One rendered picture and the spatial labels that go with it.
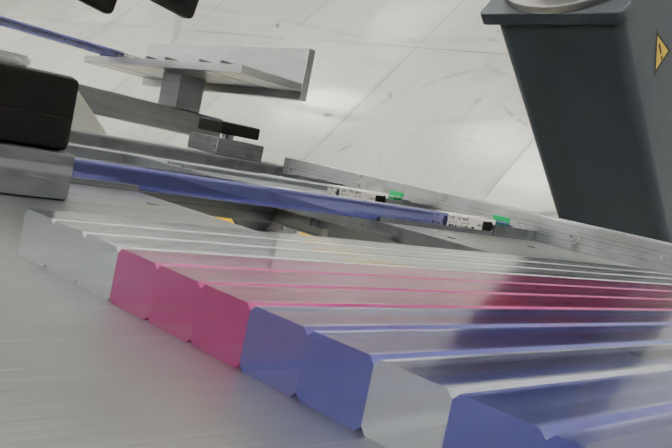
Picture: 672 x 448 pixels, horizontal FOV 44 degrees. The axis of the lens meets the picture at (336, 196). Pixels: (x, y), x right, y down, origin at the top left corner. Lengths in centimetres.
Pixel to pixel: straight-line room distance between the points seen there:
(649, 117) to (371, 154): 118
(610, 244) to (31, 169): 46
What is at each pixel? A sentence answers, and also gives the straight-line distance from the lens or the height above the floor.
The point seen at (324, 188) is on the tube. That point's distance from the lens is 66.
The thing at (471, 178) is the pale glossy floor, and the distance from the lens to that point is 198.
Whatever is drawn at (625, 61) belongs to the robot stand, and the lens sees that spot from 105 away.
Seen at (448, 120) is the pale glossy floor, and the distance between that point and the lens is 220.
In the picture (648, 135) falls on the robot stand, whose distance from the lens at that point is 112.
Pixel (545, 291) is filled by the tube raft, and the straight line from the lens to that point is 25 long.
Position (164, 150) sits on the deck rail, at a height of 83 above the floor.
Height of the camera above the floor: 118
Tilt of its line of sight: 34 degrees down
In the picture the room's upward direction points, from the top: 27 degrees counter-clockwise
